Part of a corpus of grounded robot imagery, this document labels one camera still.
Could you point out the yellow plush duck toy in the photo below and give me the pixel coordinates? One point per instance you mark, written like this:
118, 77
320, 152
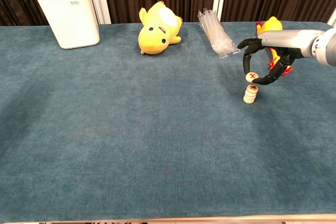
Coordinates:
155, 37

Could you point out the white plastic bin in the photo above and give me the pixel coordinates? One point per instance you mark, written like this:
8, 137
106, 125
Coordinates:
76, 24

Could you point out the teal table cloth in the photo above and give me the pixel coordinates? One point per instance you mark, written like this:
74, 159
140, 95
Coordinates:
105, 129

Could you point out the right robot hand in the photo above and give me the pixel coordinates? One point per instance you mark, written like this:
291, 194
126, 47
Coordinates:
283, 40

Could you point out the clear bag of straws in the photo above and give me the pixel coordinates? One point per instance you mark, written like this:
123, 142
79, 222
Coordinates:
220, 40

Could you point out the yellow rubber chicken toy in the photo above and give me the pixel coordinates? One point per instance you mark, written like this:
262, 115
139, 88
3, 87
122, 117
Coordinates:
273, 24

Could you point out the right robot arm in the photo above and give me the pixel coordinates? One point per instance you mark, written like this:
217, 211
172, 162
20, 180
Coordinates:
326, 48

